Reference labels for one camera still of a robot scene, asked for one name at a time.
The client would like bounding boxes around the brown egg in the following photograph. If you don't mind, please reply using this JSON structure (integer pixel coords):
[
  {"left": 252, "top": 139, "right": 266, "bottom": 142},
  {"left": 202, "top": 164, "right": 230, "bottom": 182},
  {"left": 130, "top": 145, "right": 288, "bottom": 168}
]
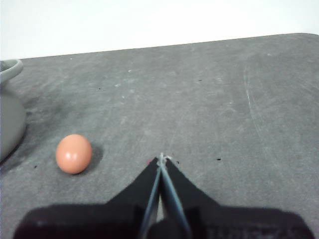
[{"left": 55, "top": 134, "right": 93, "bottom": 175}]

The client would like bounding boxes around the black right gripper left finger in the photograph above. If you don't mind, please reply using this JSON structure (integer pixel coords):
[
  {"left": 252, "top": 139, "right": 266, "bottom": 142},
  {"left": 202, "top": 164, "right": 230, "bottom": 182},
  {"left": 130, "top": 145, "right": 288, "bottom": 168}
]
[{"left": 12, "top": 156, "right": 161, "bottom": 239}]

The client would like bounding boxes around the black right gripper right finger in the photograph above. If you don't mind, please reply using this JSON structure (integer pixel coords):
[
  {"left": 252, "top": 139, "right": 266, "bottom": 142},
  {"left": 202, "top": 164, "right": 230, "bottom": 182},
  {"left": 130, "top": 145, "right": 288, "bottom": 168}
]
[{"left": 149, "top": 156, "right": 315, "bottom": 239}]

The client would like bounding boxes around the pale green electric cooking pot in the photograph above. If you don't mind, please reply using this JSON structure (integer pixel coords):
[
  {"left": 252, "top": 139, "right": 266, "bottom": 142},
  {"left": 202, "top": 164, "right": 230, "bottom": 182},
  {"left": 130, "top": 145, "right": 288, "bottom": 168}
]
[{"left": 0, "top": 59, "right": 27, "bottom": 164}]

